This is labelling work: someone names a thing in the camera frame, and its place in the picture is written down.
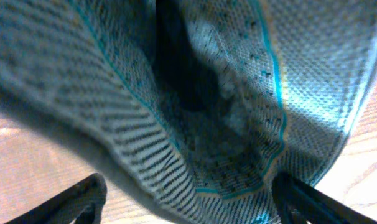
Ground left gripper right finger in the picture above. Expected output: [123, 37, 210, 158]
[272, 172, 377, 224]

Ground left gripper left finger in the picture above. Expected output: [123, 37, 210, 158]
[6, 173, 108, 224]

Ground grey shorts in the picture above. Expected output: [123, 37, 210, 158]
[0, 0, 377, 223]

